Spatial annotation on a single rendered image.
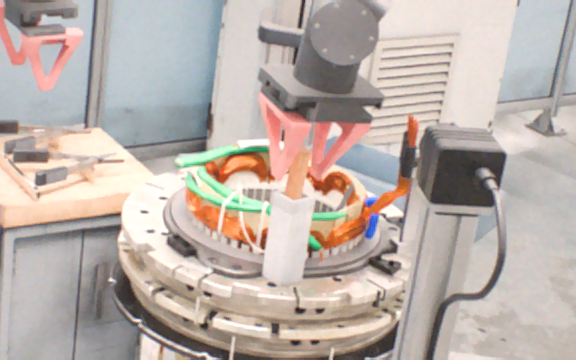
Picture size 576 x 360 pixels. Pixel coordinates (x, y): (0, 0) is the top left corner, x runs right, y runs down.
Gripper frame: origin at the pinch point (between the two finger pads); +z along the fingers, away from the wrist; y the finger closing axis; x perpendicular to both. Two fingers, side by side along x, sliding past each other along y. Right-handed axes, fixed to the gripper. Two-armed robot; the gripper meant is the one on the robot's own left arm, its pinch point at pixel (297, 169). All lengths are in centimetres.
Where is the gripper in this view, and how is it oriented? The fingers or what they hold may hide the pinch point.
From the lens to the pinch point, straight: 121.9
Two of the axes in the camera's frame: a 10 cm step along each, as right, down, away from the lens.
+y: 8.5, -0.2, 5.3
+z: -2.4, 8.7, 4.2
